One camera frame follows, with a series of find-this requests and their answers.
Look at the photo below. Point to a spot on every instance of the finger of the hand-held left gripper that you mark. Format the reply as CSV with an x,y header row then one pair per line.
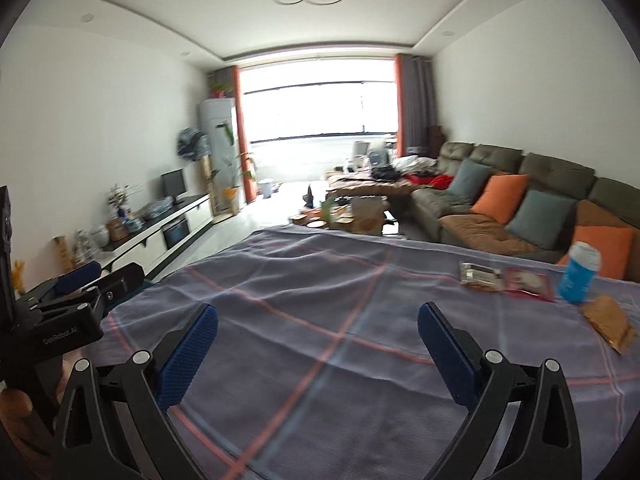
x,y
122,282
77,275

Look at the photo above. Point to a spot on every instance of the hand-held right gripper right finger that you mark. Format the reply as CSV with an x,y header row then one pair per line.
x,y
450,355

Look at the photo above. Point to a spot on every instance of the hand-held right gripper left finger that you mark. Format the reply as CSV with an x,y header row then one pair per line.
x,y
192,350

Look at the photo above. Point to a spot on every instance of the white trash bin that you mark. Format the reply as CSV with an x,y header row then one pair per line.
x,y
267,187

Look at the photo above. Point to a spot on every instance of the person's left hand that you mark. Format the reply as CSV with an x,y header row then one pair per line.
x,y
14,415

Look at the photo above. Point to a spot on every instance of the clear plastic bag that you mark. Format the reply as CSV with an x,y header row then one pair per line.
x,y
157,210

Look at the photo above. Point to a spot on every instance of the small plant in vase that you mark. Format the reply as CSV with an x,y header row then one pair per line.
x,y
120,200

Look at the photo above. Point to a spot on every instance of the small clear snack packet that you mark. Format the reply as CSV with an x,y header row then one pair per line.
x,y
480,275

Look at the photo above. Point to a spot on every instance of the black and white tv cabinet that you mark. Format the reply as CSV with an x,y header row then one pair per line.
x,y
185,217

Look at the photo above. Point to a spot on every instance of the red packet round biscuit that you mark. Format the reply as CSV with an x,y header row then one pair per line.
x,y
530,284

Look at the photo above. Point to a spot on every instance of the small black monitor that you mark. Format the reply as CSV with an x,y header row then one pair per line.
x,y
173,185

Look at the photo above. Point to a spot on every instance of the grey plaid tablecloth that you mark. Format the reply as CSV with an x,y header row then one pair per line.
x,y
300,310

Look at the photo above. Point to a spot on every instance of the brown sofa seat pad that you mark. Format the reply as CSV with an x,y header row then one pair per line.
x,y
480,232

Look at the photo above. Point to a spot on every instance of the blue cup white lid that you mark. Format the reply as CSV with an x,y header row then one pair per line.
x,y
577,275

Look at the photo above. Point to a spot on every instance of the tall green potted plant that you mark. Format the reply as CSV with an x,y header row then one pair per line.
x,y
237,180

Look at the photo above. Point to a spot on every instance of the covered standing fan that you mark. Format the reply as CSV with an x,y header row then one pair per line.
x,y
192,145

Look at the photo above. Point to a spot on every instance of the sealed golden foil packet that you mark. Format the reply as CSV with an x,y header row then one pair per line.
x,y
607,322

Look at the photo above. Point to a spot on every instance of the brown paper bag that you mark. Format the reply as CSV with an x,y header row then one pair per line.
x,y
369,215

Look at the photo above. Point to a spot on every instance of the white standing air conditioner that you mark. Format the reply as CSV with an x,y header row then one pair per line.
x,y
217,150

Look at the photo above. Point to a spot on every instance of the large teal cushion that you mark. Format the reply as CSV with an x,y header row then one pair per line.
x,y
540,217

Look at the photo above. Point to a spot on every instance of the orange cushion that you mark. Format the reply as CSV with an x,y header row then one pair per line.
x,y
500,197
607,252

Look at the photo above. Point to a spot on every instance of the low coffee table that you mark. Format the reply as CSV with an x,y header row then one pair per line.
x,y
307,221

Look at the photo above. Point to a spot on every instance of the red cloth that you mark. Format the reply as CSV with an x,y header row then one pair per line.
x,y
435,181

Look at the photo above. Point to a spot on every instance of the small teal cushion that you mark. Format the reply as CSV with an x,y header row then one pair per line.
x,y
467,180

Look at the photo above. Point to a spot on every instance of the green bottle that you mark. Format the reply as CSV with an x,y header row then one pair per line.
x,y
329,212

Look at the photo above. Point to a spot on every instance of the brown ottoman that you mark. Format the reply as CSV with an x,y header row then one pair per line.
x,y
370,185

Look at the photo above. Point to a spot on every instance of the orange curtain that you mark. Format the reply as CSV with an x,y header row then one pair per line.
x,y
239,135
400,105

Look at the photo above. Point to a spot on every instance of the white clothes pile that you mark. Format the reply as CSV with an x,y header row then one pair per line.
x,y
415,164

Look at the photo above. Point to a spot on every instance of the brown sofa back pad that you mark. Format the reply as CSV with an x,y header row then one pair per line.
x,y
605,215

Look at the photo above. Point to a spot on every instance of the grey round fan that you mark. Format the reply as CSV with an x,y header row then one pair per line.
x,y
378,157

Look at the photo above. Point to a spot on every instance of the green sectional sofa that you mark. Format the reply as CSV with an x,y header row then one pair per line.
x,y
555,170

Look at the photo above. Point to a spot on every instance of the small red potted plant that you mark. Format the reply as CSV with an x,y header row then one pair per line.
x,y
220,91

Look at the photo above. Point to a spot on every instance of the dark brown cabinet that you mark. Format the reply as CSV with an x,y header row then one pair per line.
x,y
435,139

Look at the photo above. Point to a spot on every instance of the white office chair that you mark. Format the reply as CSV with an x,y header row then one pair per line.
x,y
360,152

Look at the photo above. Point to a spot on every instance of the grey curtain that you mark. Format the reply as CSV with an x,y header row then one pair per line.
x,y
222,80
420,105

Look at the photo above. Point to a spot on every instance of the large window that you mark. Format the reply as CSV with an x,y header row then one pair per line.
x,y
320,110

